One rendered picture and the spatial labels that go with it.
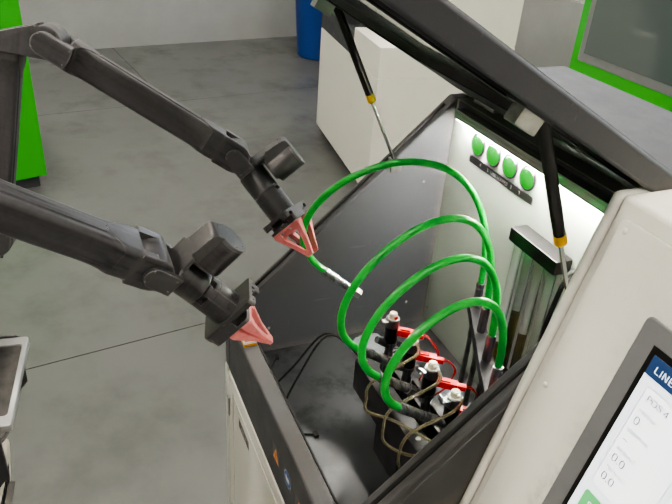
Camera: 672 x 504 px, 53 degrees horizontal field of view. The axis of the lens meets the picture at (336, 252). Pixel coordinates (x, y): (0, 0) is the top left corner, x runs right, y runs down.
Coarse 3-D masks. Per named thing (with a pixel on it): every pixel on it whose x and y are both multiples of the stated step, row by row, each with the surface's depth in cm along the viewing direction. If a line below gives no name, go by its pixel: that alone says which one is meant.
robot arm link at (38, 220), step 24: (0, 192) 80; (24, 192) 83; (0, 216) 81; (24, 216) 82; (48, 216) 84; (72, 216) 87; (24, 240) 84; (48, 240) 86; (72, 240) 87; (96, 240) 89; (120, 240) 91; (144, 240) 97; (96, 264) 91; (120, 264) 92; (144, 264) 94; (168, 264) 96; (144, 288) 97
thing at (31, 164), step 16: (0, 0) 361; (16, 0) 366; (0, 16) 365; (16, 16) 369; (32, 96) 393; (32, 112) 397; (32, 128) 401; (32, 144) 405; (32, 160) 409; (16, 176) 408; (32, 176) 413
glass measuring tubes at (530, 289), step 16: (512, 240) 136; (528, 240) 132; (544, 240) 132; (512, 256) 138; (528, 256) 134; (544, 256) 128; (512, 272) 139; (528, 272) 135; (544, 272) 133; (560, 272) 127; (512, 288) 141; (528, 288) 138; (544, 288) 130; (512, 304) 144; (528, 304) 136; (544, 304) 131; (512, 320) 141; (528, 320) 137; (544, 320) 134; (512, 336) 143; (528, 336) 140; (496, 352) 150; (512, 352) 147
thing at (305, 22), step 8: (296, 0) 699; (304, 0) 687; (296, 8) 704; (304, 8) 692; (312, 8) 687; (296, 16) 710; (304, 16) 696; (312, 16) 691; (320, 16) 690; (296, 24) 716; (304, 24) 700; (312, 24) 696; (320, 24) 694; (296, 32) 723; (304, 32) 705; (312, 32) 700; (320, 32) 699; (304, 40) 710; (312, 40) 705; (320, 40) 704; (304, 48) 714; (312, 48) 710; (304, 56) 719; (312, 56) 714
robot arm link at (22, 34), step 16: (0, 32) 115; (16, 32) 116; (32, 32) 116; (48, 32) 116; (64, 32) 122; (0, 48) 116; (16, 48) 117; (0, 64) 118; (16, 64) 119; (0, 80) 119; (16, 80) 120; (0, 96) 120; (16, 96) 121; (0, 112) 121; (16, 112) 123; (0, 128) 122; (16, 128) 124; (0, 144) 123; (16, 144) 126; (0, 160) 125; (16, 160) 128; (0, 176) 126; (0, 240) 128; (0, 256) 129
